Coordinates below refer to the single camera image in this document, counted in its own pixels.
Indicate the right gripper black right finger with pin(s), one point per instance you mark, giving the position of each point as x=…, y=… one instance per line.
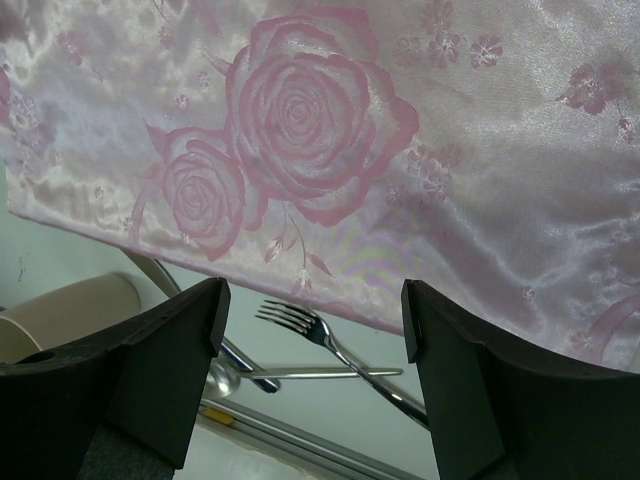
x=500, y=407

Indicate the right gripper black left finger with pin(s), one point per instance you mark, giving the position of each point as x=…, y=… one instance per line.
x=120, y=403

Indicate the beige paper cup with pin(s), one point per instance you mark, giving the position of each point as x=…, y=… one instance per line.
x=66, y=314

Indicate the silver fork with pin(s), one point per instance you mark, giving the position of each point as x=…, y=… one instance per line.
x=316, y=330

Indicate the pink rose satin cloth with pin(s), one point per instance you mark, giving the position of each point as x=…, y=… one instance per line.
x=327, y=151

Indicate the silver spoon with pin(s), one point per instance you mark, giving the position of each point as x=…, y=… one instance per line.
x=300, y=372

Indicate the silver table knife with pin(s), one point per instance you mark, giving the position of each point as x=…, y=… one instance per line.
x=232, y=364

